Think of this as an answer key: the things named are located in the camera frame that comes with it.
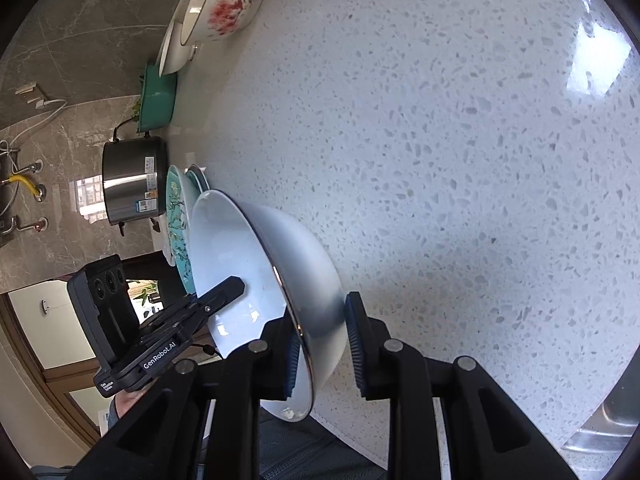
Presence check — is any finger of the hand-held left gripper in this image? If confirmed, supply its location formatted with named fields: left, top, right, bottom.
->
left=192, top=276, right=246, bottom=321

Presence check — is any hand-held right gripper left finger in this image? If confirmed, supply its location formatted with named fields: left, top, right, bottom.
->
left=67, top=310, right=303, bottom=480

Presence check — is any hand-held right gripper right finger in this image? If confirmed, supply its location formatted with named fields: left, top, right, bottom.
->
left=344, top=291, right=581, bottom=480

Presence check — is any grey gradient plate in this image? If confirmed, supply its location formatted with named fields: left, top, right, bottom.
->
left=187, top=189, right=349, bottom=423

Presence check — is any large teal floral plate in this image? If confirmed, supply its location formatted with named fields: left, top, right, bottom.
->
left=165, top=164, right=197, bottom=295

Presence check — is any small teal floral plate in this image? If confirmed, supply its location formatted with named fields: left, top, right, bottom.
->
left=185, top=164, right=210, bottom=196

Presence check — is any small white bowl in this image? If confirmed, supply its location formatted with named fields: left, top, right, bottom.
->
left=157, top=7, right=201, bottom=77

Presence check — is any white bowl with red flowers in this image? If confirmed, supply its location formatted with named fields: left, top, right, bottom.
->
left=167, top=0, right=265, bottom=47

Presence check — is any person's dark clothing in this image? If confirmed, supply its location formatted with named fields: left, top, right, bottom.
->
left=260, top=407, right=391, bottom=480

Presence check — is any steel cooker pot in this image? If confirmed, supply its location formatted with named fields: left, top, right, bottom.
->
left=101, top=127, right=169, bottom=237

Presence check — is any teal colander bowl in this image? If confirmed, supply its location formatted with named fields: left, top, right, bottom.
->
left=137, top=61, right=178, bottom=133

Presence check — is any steel sink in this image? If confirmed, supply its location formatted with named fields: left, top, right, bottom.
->
left=562, top=385, right=640, bottom=461

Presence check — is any yellow gas hose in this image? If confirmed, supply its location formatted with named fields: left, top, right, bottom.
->
left=0, top=160, right=48, bottom=203

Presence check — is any white plug with cable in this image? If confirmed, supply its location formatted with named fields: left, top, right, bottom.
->
left=0, top=82, right=68, bottom=151

